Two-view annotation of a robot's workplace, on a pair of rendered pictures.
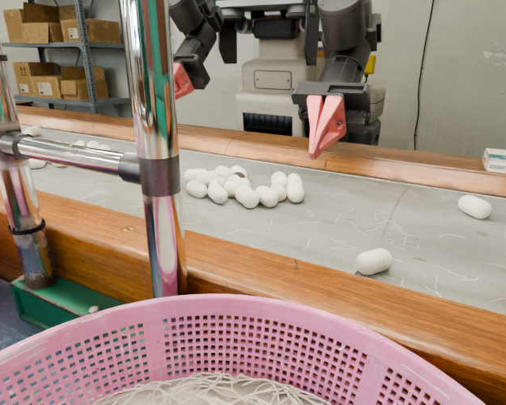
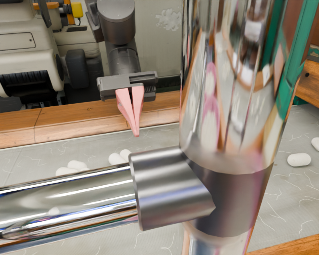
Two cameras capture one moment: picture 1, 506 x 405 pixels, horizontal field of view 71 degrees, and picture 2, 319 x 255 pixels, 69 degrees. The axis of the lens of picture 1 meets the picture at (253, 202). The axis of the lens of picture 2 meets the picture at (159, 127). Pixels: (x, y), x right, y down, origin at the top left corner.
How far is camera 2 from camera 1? 0.22 m
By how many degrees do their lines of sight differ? 36
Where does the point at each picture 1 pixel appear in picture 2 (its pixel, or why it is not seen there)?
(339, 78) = (130, 68)
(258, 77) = not seen: outside the picture
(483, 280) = (283, 192)
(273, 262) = not seen: outside the picture
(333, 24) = (118, 28)
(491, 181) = not seen: hidden behind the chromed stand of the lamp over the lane
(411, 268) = not seen: hidden behind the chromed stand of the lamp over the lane
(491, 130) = (151, 36)
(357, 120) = (150, 94)
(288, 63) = (25, 25)
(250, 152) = (60, 133)
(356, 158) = (146, 114)
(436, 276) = (267, 202)
